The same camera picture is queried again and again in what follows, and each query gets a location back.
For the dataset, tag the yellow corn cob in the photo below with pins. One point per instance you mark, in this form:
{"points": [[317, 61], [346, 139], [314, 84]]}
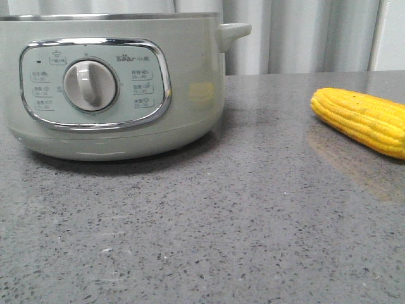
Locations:
{"points": [[375, 122]]}

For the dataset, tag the pale green electric pot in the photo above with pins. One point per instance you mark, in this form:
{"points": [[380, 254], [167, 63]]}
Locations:
{"points": [[101, 87]]}

